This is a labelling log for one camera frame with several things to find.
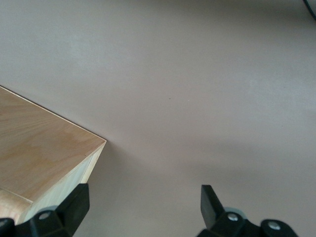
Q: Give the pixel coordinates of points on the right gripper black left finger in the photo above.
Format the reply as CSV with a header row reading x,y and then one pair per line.
x,y
66,212

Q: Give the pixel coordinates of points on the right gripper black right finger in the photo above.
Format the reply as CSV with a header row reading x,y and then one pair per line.
x,y
217,222

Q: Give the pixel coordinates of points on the light wooden drawer cabinet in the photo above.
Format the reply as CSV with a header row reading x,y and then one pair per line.
x,y
37,148

